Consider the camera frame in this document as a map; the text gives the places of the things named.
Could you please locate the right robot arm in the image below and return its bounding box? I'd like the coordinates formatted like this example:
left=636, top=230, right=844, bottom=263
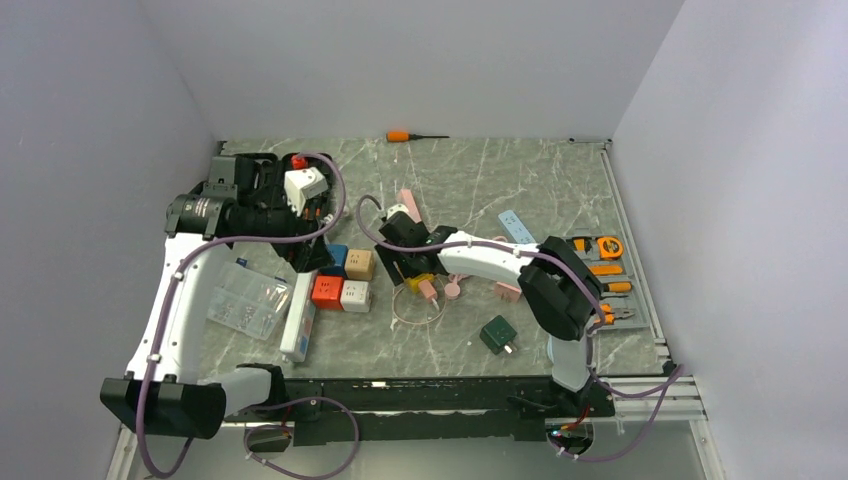
left=368, top=213, right=603, bottom=415

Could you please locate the dark green cube adapter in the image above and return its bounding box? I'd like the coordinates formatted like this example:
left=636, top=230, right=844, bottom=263
left=479, top=315, right=517, bottom=355

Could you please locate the black base bar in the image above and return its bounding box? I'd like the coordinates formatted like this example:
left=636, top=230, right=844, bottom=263
left=226, top=376, right=615, bottom=446

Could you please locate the yellow cube adapter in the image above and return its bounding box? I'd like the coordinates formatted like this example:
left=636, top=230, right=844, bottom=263
left=404, top=273, right=434, bottom=294

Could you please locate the clear plastic screw box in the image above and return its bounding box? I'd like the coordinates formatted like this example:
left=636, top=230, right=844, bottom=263
left=207, top=262, right=292, bottom=340

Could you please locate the wooden beige cube adapter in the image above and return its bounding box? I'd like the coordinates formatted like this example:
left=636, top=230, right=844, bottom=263
left=344, top=249, right=376, bottom=282

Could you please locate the small pink charger plug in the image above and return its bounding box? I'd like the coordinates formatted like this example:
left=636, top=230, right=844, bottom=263
left=418, top=279, right=438, bottom=307

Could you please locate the blue cube adapter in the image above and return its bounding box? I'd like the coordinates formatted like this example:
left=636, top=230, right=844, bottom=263
left=321, top=244, right=349, bottom=278

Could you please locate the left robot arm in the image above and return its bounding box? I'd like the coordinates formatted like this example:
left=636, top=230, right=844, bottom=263
left=100, top=152, right=345, bottom=439

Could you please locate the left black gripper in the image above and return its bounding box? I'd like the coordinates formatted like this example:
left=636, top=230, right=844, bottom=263
left=236, top=183, right=335, bottom=272

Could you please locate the pink power strip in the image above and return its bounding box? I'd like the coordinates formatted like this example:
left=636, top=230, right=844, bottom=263
left=397, top=188, right=422, bottom=222

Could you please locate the pink cube socket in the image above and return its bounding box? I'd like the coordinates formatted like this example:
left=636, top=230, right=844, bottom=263
left=493, top=282, right=522, bottom=303

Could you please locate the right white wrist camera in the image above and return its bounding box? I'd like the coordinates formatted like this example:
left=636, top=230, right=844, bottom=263
left=385, top=203, right=411, bottom=220

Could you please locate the light blue power strip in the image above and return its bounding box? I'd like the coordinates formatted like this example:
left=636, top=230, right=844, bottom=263
left=497, top=210, right=537, bottom=244

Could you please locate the grey tool case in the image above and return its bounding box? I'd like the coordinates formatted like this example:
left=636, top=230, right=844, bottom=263
left=566, top=229, right=651, bottom=331

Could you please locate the aluminium rail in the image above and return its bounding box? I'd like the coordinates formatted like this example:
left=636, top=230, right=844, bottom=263
left=144, top=376, right=703, bottom=438

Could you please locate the black tool case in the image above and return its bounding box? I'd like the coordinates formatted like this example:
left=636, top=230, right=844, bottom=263
left=201, top=152, right=335, bottom=230

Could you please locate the red cube adapter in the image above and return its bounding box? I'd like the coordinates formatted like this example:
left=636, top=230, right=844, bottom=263
left=311, top=275, right=345, bottom=311

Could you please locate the white power strip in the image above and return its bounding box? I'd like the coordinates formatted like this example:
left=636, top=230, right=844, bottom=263
left=279, top=271, right=317, bottom=363

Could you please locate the white cube adapter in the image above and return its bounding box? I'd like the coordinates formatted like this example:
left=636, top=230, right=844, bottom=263
left=340, top=279, right=372, bottom=313

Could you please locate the orange handled screwdriver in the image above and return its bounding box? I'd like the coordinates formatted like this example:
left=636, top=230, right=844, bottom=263
left=385, top=131, right=449, bottom=143

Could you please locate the thin pink cable loop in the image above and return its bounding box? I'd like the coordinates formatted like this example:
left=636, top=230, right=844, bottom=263
left=390, top=278, right=449, bottom=327

